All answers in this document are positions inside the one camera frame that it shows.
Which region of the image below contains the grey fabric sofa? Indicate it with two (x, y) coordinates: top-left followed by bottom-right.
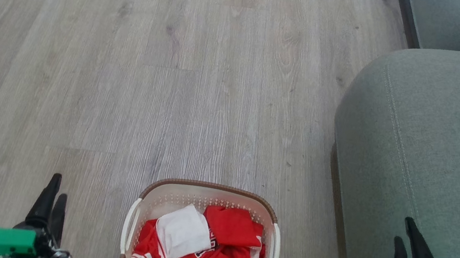
(313, 0), (460, 258)

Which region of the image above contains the white plastic laundry basket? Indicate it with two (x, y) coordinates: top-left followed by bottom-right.
(118, 170), (289, 258)

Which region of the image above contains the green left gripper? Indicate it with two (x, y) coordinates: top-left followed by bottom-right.
(0, 164), (88, 258)

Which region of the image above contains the red and white clothing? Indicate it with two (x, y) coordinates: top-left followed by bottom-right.
(131, 193), (273, 258)

